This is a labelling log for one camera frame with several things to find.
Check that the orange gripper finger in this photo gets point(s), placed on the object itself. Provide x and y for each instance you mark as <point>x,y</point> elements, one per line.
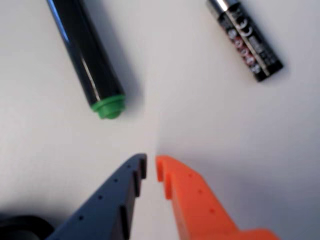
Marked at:
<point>197,207</point>

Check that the black marker with green cap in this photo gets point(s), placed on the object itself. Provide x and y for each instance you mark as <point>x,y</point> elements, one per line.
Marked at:
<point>85,52</point>

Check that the black wrist band device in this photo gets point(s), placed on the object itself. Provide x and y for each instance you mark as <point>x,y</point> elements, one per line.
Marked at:
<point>22,227</point>

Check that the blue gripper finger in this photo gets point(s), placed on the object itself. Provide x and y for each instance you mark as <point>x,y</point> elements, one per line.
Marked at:
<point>105,207</point>

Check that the black cylindrical battery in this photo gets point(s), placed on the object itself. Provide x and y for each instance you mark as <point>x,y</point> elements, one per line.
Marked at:
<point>247,42</point>

